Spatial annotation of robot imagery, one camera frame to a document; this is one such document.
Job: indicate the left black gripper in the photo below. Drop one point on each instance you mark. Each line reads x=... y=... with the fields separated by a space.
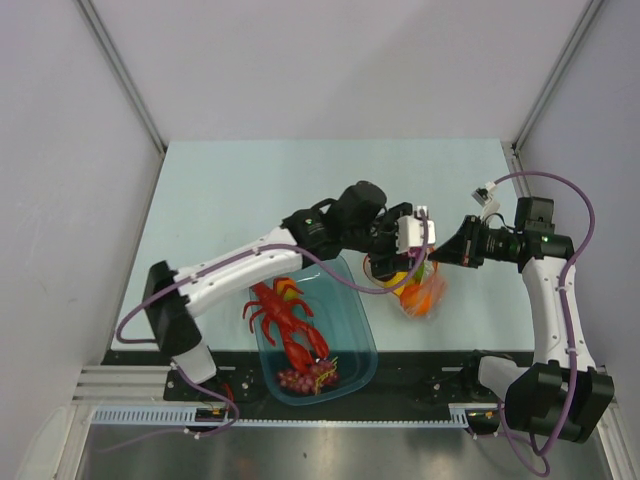
x=381 y=264

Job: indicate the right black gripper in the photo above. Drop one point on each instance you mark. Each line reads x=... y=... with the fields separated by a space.
x=463 y=248

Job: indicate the yellow toy mango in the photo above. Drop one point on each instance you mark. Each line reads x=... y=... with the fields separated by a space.
x=399 y=282

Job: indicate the green toy fruit slice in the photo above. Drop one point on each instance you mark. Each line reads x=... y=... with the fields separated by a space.
x=422 y=273

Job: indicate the clear zip top bag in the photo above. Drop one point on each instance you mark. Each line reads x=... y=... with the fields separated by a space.
x=436 y=280

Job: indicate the toy orange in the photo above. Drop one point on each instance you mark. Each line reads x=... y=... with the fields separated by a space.
x=418 y=300

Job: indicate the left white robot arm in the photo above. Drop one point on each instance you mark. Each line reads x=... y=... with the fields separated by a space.
x=174 y=298

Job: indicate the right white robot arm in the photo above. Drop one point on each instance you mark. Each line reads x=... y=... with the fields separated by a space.
x=561 y=394

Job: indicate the teal plastic container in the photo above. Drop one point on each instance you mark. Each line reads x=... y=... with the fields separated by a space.
x=340 y=317

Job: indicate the small yellow green toy fruit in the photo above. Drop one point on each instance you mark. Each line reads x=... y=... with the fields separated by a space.
x=286 y=288

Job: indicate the red toy lobster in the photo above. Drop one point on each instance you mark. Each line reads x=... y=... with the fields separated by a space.
x=298 y=338

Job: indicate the toy grape bunch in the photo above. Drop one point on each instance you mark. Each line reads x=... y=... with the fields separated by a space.
x=321 y=375

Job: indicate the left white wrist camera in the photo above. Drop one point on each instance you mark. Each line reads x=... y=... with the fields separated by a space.
x=415 y=230

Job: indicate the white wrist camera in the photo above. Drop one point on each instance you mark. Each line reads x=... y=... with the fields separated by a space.
x=415 y=230
x=484 y=196

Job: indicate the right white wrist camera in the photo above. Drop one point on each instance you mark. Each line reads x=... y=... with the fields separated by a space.
x=484 y=196

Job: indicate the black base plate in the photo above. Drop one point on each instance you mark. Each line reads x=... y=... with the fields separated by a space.
x=402 y=386

